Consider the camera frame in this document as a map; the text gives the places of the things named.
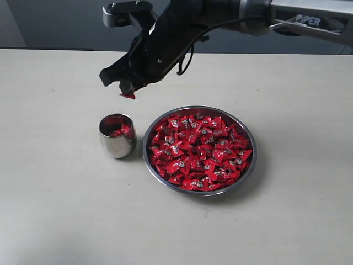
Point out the stainless steel cup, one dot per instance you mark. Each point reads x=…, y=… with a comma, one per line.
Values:
x=117, y=147

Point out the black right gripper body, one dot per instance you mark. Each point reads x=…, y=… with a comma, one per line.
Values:
x=167, y=43

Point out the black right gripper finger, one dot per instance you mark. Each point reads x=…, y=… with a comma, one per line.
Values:
x=117, y=70
x=129, y=85

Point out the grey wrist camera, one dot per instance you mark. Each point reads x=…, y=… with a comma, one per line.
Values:
x=122, y=14

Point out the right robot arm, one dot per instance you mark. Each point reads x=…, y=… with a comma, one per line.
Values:
x=325, y=20

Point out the stainless steel bowl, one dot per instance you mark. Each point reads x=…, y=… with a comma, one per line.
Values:
x=204, y=138

